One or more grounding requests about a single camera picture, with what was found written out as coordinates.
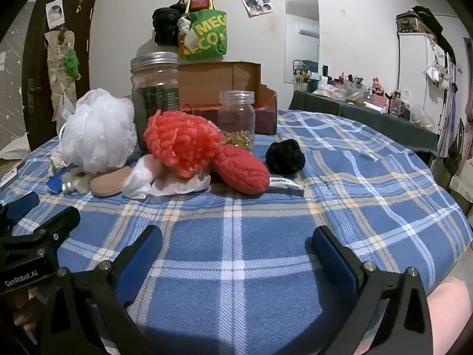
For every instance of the small jar yellow capsules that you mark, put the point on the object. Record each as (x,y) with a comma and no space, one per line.
(236,118)

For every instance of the green plush toy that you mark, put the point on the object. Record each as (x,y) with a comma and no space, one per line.
(72,64)

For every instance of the photo on door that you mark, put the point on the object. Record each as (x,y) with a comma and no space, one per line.
(54,13)

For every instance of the wall photo poster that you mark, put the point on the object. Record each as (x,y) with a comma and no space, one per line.
(255,0)

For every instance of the dark patterned case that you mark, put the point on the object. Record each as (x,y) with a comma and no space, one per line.
(414,22)

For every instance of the dark green covered table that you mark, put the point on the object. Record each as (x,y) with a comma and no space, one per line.
(369,118)

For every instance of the green tote bag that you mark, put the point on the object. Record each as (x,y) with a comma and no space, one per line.
(207,37)

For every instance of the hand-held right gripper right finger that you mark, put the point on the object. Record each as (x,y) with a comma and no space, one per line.
(332,259)

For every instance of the black bag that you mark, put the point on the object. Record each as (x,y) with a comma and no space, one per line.
(164,22)

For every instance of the large glass jar metal lid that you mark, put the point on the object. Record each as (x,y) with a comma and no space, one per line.
(155,96)

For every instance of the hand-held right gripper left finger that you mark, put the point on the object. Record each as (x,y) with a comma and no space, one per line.
(144,251)

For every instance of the clutter of cosmetics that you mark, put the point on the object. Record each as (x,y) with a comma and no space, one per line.
(354,88)

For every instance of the red plush bunny pouch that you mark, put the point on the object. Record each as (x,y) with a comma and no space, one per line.
(240,172)

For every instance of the small white doll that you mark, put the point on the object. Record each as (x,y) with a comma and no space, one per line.
(184,26)

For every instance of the pink fabric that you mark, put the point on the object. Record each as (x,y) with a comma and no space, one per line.
(449,307)

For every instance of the white mesh bath loofah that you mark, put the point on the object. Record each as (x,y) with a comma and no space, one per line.
(98,129)

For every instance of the hanging clothes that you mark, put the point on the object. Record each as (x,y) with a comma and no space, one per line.
(458,137)

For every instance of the blue packet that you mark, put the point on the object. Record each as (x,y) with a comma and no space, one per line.
(54,184)

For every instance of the coral knitted sponge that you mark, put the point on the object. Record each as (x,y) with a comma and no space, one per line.
(177,144)

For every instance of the wall mirror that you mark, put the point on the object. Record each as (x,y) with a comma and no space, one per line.
(301,44)

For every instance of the hanging door organizer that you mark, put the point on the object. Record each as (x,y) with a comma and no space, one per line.
(55,63)

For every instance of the dark wooden door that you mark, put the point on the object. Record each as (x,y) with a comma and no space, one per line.
(85,44)

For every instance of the black scrunchie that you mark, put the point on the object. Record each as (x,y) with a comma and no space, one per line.
(284,157)

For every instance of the white tissue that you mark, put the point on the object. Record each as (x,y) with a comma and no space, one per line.
(142,177)
(177,185)

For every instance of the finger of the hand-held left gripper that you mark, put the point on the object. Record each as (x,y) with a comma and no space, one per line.
(55,220)
(24,205)

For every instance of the person's left hand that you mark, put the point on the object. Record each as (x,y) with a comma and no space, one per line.
(24,316)

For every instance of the cardboard box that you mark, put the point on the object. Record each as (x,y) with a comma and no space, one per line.
(207,81)

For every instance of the dark flat box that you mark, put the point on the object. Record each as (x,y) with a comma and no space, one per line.
(9,177)

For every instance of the blue plaid blanket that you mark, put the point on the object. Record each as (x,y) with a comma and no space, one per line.
(236,266)

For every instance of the cream crochet scrunchie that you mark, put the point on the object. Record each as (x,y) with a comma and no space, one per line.
(56,161)

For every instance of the white cabinet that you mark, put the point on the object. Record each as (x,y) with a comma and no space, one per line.
(414,66)

